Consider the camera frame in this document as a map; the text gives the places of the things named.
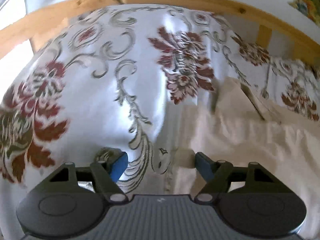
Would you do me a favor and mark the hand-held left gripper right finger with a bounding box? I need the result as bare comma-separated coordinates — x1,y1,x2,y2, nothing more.
194,151,283,203

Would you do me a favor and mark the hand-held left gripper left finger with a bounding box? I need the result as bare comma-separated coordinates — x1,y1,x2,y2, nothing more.
35,150,129,203

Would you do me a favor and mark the beige hooded jacket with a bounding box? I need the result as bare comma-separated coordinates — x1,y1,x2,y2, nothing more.
160,77,320,240

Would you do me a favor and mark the floral bed sheet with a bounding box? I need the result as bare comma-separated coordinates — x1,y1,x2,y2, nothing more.
0,4,320,240

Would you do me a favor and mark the window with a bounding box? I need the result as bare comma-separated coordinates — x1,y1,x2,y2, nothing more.
0,0,27,34

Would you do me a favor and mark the wooden bed frame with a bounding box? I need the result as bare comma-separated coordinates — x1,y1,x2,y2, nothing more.
0,0,320,67

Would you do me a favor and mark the landscape wall poster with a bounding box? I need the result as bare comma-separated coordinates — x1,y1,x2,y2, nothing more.
287,0,320,27

